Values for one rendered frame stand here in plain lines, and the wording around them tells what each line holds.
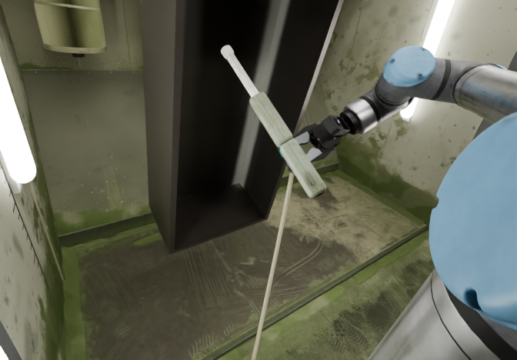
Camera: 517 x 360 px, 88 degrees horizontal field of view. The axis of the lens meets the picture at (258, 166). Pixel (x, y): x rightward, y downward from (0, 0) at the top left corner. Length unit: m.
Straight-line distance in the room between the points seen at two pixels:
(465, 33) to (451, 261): 2.49
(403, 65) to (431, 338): 0.54
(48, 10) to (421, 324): 2.02
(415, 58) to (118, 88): 2.05
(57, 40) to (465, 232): 2.00
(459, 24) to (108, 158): 2.74
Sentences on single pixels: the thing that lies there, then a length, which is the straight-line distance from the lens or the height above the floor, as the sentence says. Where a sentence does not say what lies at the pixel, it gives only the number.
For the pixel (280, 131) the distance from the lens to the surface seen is 0.69.
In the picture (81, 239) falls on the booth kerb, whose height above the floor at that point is 0.10.
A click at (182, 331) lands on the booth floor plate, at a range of 1.70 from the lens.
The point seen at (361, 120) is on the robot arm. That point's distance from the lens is 0.76.
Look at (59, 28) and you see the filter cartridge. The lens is 2.01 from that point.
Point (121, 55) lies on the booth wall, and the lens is 2.40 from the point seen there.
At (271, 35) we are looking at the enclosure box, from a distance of 1.43.
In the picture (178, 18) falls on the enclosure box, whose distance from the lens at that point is 0.83.
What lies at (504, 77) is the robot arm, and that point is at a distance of 0.61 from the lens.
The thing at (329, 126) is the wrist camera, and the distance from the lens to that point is 0.66.
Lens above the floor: 1.50
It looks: 27 degrees down
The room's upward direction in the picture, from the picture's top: 6 degrees clockwise
